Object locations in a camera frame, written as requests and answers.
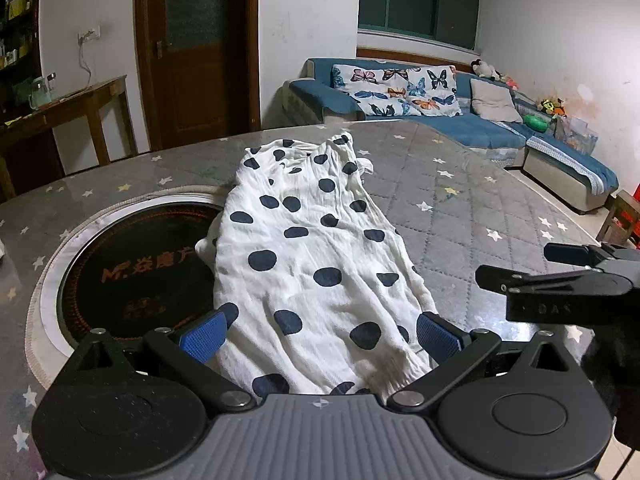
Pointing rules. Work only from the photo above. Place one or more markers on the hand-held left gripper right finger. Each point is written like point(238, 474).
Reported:
point(436, 335)

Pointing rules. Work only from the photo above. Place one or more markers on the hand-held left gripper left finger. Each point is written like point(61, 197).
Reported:
point(205, 336)

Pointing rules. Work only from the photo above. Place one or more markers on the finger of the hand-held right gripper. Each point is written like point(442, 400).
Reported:
point(540, 295)
point(570, 254)

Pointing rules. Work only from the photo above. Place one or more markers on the white navy polka dot garment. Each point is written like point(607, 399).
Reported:
point(310, 240)

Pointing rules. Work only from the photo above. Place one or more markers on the wooden stool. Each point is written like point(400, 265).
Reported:
point(620, 215)

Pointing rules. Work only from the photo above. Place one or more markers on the round built-in induction cooker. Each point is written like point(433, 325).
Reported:
point(125, 260)

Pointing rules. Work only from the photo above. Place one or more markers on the clear plastic box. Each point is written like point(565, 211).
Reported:
point(577, 135)

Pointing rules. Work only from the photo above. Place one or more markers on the green toy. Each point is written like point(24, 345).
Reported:
point(536, 122)

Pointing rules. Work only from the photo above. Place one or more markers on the grey star tablecloth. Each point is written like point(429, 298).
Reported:
point(450, 185)

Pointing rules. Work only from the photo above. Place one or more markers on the yellow and orange toy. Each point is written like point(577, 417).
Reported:
point(550, 106)

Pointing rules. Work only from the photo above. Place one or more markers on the beige cushion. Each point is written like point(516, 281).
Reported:
point(495, 101)

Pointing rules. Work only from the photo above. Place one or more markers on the blue corner sofa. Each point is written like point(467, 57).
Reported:
point(450, 130)

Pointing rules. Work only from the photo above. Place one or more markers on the black and white plush toy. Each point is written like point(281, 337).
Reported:
point(484, 69)

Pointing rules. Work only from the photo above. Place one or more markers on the butterfly print cushion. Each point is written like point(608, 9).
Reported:
point(395, 90)

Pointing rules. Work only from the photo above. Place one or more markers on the brown wooden door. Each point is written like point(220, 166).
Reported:
point(195, 85)

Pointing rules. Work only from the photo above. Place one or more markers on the wooden side table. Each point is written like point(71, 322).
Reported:
point(75, 102)

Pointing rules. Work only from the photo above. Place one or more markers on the glass jar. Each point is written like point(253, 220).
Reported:
point(39, 92)

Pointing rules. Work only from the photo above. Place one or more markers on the green framed window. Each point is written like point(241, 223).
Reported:
point(415, 0)

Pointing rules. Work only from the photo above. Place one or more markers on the dark wooden shelf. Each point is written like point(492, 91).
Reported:
point(17, 35)

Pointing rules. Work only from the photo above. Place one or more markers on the white wall socket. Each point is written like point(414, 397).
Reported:
point(90, 32)

